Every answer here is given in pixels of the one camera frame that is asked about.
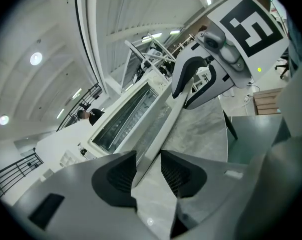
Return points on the white power strip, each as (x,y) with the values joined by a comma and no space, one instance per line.
(248,100)

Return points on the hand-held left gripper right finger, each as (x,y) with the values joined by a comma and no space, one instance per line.
(210,201)

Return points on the white tray on table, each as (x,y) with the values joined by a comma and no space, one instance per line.
(108,124)

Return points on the white cubby shelf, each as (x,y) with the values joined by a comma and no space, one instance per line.
(69,160)

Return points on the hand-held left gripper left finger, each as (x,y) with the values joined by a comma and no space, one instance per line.
(85,209)

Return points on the white metal frame rig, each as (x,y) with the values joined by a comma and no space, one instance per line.
(150,59)

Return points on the black table leg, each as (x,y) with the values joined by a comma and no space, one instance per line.
(230,125)

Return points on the black stair railing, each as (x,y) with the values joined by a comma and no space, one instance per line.
(88,96)

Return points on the round ceiling light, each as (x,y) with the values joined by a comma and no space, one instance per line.
(4,120)
(36,58)

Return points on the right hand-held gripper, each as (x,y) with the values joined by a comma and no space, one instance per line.
(253,26)

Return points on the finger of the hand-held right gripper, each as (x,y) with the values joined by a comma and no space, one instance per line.
(178,79)

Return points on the black office chair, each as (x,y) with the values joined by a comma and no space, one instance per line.
(283,67)

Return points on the row of linear ceiling lights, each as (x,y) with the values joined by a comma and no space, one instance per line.
(207,0)

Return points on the person's light blue sweatshirt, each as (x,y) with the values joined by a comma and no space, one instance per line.
(296,96)

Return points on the long white strip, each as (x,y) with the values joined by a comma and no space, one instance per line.
(165,129)

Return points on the black balcony railing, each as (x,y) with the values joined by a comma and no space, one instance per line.
(15,171)

